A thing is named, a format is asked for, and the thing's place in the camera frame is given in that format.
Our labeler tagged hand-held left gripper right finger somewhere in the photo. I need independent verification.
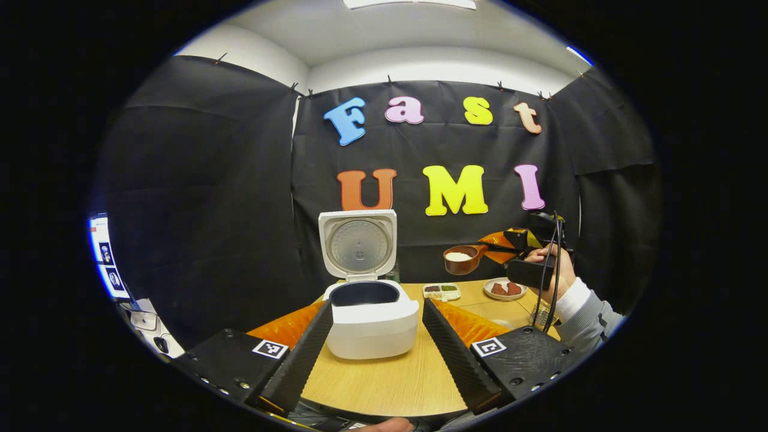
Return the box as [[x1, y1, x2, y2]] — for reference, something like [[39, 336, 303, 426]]
[[421, 297, 586, 416]]

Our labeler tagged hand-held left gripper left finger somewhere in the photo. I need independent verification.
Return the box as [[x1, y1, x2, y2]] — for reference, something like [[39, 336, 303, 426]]
[[171, 300, 334, 416]]

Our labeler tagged wire chopstick holder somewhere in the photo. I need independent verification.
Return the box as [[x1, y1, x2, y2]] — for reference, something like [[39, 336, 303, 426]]
[[528, 300, 562, 329]]

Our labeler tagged brown wooden spoon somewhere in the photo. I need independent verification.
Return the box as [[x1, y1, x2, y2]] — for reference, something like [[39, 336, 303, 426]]
[[443, 241, 511, 276]]

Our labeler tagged white rice cooker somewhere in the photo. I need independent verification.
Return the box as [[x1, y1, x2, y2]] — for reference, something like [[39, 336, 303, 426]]
[[318, 209, 420, 361]]

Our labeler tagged white round plate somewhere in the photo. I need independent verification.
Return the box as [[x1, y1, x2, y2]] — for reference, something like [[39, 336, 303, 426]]
[[483, 277, 529, 301]]

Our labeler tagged white divided bean dish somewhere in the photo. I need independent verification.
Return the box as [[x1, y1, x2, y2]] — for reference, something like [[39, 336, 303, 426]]
[[422, 283, 462, 302]]

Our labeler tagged white desk clutter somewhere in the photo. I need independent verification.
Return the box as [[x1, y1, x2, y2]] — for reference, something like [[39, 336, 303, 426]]
[[129, 298, 184, 359]]

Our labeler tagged black backdrop cloth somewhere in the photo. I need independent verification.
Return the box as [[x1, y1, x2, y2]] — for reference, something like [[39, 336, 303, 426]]
[[90, 55, 664, 355]]

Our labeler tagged computer screen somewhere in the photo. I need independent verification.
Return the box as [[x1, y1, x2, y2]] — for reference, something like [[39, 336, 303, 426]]
[[89, 215, 131, 299]]

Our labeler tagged large ceiling light panel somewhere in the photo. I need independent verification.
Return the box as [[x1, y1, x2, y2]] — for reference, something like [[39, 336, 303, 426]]
[[343, 0, 478, 11]]

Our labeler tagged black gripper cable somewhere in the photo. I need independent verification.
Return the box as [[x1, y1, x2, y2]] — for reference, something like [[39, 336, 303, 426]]
[[531, 211, 565, 334]]

